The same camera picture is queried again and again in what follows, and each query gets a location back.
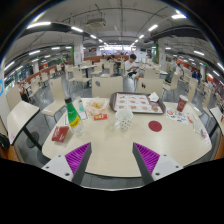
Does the white polka-dot mug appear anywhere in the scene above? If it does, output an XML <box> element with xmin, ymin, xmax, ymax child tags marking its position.
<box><xmin>113</xmin><ymin>108</ymin><xmax>134</xmax><ymax>132</ymax></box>

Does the small red packet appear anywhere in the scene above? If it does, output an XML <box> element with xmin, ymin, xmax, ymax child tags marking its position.
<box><xmin>185</xmin><ymin>114</ymin><xmax>195</xmax><ymax>125</ymax></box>

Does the printed paper tray liner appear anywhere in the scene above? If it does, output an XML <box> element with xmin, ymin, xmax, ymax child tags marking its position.
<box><xmin>114</xmin><ymin>93</ymin><xmax>161</xmax><ymax>113</ymax></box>

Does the clear plastic packet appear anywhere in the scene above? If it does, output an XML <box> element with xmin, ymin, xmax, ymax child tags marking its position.
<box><xmin>193</xmin><ymin>122</ymin><xmax>208</xmax><ymax>138</ymax></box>

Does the person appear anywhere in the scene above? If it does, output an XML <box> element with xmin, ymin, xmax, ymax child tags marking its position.
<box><xmin>124</xmin><ymin>53</ymin><xmax>141</xmax><ymax>79</ymax></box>
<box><xmin>105</xmin><ymin>54</ymin><xmax>117</xmax><ymax>64</ymax></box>
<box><xmin>18</xmin><ymin>81</ymin><xmax>31</xmax><ymax>103</ymax></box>

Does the paper bag of fried food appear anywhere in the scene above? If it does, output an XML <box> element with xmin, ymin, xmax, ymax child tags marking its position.
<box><xmin>85</xmin><ymin>97</ymin><xmax>110</xmax><ymax>116</ymax></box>

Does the dark food tray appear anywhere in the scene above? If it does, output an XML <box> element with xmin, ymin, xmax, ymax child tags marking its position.
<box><xmin>109</xmin><ymin>91</ymin><xmax>167</xmax><ymax>115</ymax></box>

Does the flat round red coaster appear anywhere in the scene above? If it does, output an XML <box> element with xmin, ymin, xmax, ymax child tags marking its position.
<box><xmin>147</xmin><ymin>120</ymin><xmax>163</xmax><ymax>133</ymax></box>

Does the white paper receipt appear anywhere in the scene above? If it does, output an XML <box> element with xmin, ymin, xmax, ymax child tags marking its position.
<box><xmin>64</xmin><ymin>110</ymin><xmax>89</xmax><ymax>126</ymax></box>

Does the ceiling air conditioner unit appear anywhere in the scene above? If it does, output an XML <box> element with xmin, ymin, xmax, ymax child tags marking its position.
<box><xmin>85</xmin><ymin>17</ymin><xmax>107</xmax><ymax>28</ymax></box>

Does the beige rectangular table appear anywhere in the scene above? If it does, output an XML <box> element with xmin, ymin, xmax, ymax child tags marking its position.
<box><xmin>6</xmin><ymin>100</ymin><xmax>41</xmax><ymax>146</ymax></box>
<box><xmin>209</xmin><ymin>105</ymin><xmax>224</xmax><ymax>136</ymax></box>

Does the green drink bottle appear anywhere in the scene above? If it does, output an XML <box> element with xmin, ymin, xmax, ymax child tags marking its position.
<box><xmin>64</xmin><ymin>96</ymin><xmax>86</xmax><ymax>137</ymax></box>

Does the flat red box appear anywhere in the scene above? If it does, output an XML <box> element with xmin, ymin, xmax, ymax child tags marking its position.
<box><xmin>51</xmin><ymin>125</ymin><xmax>70</xmax><ymax>144</ymax></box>

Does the ceiling light group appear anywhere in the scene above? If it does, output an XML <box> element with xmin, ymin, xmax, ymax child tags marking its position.
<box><xmin>3</xmin><ymin>13</ymin><xmax>224</xmax><ymax>73</ymax></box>

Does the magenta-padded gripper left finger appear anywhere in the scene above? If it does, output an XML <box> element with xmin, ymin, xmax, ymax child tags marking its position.
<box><xmin>41</xmin><ymin>142</ymin><xmax>93</xmax><ymax>186</ymax></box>

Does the beige chair group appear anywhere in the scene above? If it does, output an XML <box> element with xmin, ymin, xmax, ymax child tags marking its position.
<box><xmin>6</xmin><ymin>58</ymin><xmax>221</xmax><ymax>111</ymax></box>

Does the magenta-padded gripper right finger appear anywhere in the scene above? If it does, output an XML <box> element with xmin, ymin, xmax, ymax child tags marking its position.
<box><xmin>132</xmin><ymin>142</ymin><xmax>184</xmax><ymax>186</ymax></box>

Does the red paper cup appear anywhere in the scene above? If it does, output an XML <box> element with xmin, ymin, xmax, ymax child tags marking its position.
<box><xmin>176</xmin><ymin>94</ymin><xmax>189</xmax><ymax>113</ymax></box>

